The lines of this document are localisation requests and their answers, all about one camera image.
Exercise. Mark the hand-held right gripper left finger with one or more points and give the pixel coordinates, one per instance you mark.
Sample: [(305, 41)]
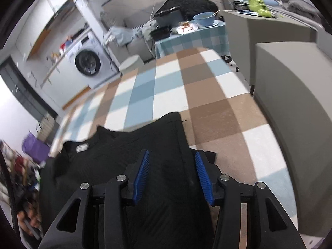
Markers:
[(141, 176)]

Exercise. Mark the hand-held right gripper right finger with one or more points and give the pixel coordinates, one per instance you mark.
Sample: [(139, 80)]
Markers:
[(203, 179)]

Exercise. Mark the black knit sweater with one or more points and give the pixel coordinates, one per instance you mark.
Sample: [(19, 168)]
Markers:
[(160, 145)]

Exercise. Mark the light grey clothes pile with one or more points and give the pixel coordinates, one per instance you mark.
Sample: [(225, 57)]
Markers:
[(122, 35)]

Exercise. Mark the person's left hand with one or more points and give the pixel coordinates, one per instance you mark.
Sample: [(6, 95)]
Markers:
[(26, 220)]

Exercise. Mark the wicker basket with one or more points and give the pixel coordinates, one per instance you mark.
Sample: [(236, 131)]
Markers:
[(48, 128)]

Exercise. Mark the purple bag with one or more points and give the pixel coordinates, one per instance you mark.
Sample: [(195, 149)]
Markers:
[(33, 146)]

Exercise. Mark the round white stool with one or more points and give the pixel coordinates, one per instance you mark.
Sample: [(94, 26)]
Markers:
[(131, 63)]

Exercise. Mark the metal shoe rack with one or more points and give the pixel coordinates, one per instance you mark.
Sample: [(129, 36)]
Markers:
[(24, 184)]

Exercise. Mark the large grey cabinet block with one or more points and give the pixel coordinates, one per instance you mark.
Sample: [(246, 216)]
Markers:
[(298, 109)]

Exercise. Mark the white lower cabinets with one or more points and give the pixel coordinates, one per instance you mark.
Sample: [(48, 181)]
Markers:
[(59, 83)]

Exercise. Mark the white cabinets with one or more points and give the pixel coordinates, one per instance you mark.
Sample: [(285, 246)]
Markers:
[(51, 13), (59, 83)]

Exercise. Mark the grey sofa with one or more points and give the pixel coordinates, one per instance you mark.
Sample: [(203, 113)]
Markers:
[(137, 48)]

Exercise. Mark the small table with teal cloth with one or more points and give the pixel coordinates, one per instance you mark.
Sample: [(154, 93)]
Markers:
[(192, 41)]

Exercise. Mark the white washing machine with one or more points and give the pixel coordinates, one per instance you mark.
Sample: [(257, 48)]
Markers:
[(88, 48)]

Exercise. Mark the small black container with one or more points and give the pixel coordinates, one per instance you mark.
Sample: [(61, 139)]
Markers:
[(160, 32)]

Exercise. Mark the dark door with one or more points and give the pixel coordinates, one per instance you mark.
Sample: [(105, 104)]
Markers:
[(20, 90)]

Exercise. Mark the food tray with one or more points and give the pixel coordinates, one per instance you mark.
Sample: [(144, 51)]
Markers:
[(186, 27)]

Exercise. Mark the blue bowl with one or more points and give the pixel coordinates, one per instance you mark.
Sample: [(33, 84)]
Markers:
[(203, 19)]

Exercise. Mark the large black box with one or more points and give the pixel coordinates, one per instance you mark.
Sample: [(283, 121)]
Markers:
[(168, 16)]

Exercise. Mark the low grey cabinet block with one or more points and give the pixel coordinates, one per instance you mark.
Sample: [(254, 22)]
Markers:
[(272, 28)]

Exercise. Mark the black jacket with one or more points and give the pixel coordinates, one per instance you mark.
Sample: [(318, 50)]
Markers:
[(197, 5)]

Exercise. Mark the green plush toy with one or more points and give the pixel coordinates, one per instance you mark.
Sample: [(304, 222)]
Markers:
[(255, 4)]

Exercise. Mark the white upper cabinets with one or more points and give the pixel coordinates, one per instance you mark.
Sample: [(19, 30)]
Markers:
[(51, 13)]

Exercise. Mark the blue pillow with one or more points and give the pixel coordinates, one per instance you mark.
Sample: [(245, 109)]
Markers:
[(272, 2)]

